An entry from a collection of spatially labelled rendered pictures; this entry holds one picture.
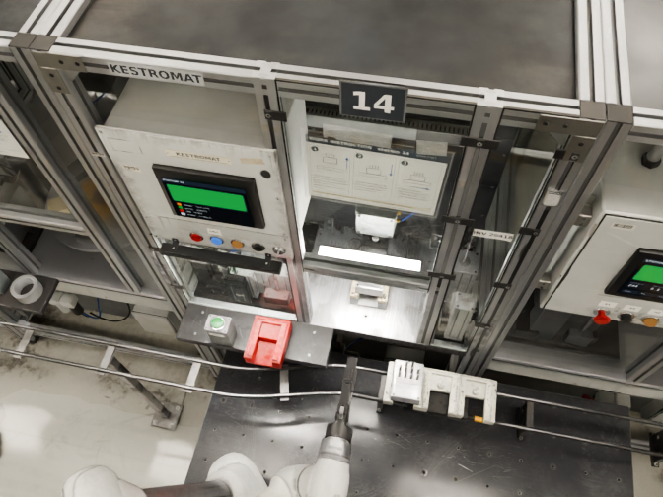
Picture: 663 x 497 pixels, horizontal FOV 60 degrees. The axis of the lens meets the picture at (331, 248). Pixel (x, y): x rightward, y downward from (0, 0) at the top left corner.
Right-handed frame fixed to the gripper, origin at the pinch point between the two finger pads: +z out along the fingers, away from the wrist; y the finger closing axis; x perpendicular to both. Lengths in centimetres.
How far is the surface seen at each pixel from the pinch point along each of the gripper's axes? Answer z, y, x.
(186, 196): 18, 52, 44
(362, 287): 33.1, -9.7, 2.3
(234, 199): 18, 54, 32
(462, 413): 1.3, -24.4, -36.7
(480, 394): 9, -26, -42
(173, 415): -1, -110, 87
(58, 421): -14, -113, 141
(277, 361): 4.1, -15.9, 25.4
